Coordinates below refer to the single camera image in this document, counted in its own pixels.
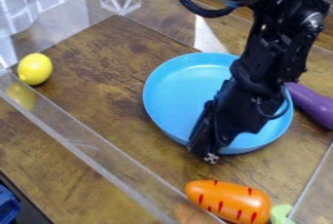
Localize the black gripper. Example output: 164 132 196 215
187 3 328 159

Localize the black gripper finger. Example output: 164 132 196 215
204 128 224 164

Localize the blue round plastic tray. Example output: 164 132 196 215
143 53 294 155

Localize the orange toy carrot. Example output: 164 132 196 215
184 180 271 224

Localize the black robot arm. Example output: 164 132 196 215
187 0 328 164

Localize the purple toy eggplant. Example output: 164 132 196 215
286 83 333 131

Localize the yellow toy lemon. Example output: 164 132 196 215
17 54 53 86

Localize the blue object at corner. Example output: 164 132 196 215
0 185 21 224

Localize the clear acrylic enclosure wall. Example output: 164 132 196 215
0 0 333 224

